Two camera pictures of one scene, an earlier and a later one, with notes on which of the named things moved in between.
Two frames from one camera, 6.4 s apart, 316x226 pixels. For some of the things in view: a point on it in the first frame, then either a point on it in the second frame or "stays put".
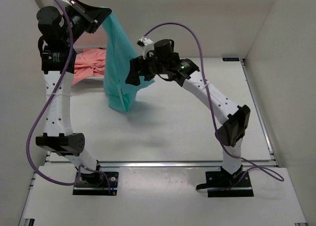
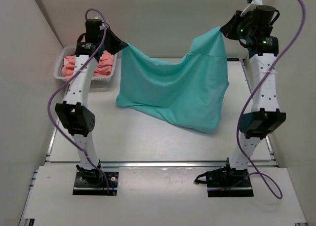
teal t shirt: x=119 y=52 -> x=191 y=93
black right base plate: x=220 y=184 stays put
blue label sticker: x=230 y=58 stays put
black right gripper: x=139 y=65 -> x=228 y=31
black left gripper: x=96 y=14 -> x=118 y=44
